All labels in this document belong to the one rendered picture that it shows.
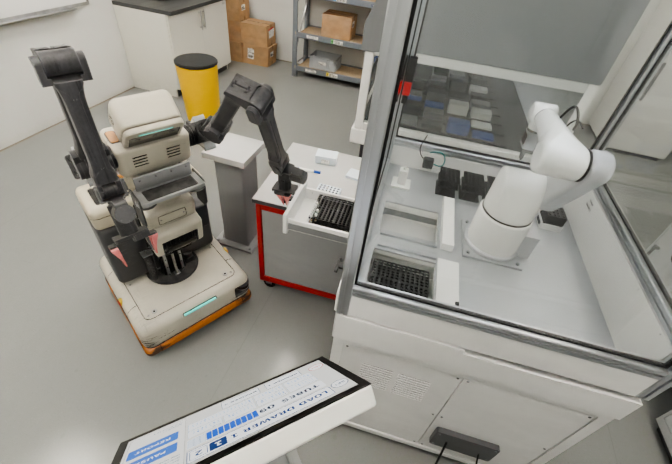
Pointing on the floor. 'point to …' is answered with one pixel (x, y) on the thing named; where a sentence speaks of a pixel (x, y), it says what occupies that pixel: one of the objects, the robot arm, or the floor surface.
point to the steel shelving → (321, 27)
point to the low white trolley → (276, 257)
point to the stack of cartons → (249, 33)
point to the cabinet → (460, 411)
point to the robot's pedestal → (237, 189)
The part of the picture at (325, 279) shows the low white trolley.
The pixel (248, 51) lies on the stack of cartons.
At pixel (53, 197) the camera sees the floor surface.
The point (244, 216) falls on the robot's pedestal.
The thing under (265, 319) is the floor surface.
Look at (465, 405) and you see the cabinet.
